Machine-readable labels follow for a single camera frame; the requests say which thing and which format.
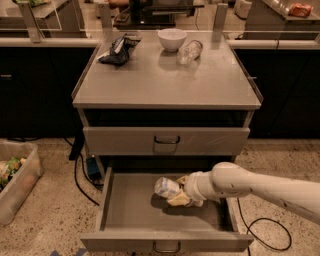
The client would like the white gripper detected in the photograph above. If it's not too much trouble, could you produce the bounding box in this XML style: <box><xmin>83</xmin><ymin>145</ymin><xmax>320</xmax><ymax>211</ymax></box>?
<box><xmin>167</xmin><ymin>172</ymin><xmax>204</xmax><ymax>207</ymax></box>

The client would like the blue label plastic bottle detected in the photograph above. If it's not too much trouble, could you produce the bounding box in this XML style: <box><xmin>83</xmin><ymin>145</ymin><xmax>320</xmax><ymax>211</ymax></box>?
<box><xmin>154</xmin><ymin>177</ymin><xmax>180</xmax><ymax>199</ymax></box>

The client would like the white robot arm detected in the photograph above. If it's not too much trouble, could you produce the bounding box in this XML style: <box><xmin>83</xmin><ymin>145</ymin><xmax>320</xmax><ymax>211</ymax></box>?
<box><xmin>167</xmin><ymin>162</ymin><xmax>320</xmax><ymax>224</ymax></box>

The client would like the open middle grey drawer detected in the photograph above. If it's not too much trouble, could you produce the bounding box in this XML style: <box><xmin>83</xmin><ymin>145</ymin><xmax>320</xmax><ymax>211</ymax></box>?
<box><xmin>81</xmin><ymin>168</ymin><xmax>253</xmax><ymax>253</ymax></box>

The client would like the closed top grey drawer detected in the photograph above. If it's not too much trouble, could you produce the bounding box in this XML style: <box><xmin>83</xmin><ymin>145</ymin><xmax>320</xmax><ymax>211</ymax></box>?
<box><xmin>83</xmin><ymin>127</ymin><xmax>250</xmax><ymax>156</ymax></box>

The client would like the grey metal drawer cabinet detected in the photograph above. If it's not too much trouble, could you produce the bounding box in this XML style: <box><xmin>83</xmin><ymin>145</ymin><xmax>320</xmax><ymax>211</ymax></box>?
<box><xmin>73</xmin><ymin>31</ymin><xmax>261</xmax><ymax>172</ymax></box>

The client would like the clear empty plastic bottle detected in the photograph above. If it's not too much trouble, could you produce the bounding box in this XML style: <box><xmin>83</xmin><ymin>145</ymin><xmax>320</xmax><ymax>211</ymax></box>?
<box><xmin>177</xmin><ymin>40</ymin><xmax>203</xmax><ymax>65</ymax></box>

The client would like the blue power adapter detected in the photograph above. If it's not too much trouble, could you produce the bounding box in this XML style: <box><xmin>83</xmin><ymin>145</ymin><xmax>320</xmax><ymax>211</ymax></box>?
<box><xmin>86</xmin><ymin>157</ymin><xmax>101</xmax><ymax>180</ymax></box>

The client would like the dark blue chip bag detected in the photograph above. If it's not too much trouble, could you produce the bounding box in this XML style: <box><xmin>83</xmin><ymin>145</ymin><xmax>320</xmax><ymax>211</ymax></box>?
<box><xmin>97</xmin><ymin>33</ymin><xmax>142</xmax><ymax>66</ymax></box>

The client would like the white ceramic bowl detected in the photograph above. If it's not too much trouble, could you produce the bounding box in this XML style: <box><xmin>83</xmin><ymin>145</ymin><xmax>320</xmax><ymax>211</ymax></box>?
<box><xmin>158</xmin><ymin>28</ymin><xmax>187</xmax><ymax>52</ymax></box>

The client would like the clear plastic storage bin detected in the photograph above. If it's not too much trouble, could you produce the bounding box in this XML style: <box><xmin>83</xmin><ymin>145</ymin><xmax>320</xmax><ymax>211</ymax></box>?
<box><xmin>0</xmin><ymin>140</ymin><xmax>43</xmax><ymax>225</ymax></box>

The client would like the green produce in bin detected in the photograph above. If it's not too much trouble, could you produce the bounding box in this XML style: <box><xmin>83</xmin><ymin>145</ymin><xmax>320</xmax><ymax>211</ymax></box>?
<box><xmin>0</xmin><ymin>157</ymin><xmax>26</xmax><ymax>191</ymax></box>

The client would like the red snack bag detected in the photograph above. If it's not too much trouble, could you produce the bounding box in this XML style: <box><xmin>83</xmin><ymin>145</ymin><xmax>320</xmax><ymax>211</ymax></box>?
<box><xmin>289</xmin><ymin>3</ymin><xmax>313</xmax><ymax>18</ymax></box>

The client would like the black floor cable left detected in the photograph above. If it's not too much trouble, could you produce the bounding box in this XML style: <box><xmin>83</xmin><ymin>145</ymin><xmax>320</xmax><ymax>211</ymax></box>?
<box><xmin>63</xmin><ymin>137</ymin><xmax>104</xmax><ymax>207</ymax></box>

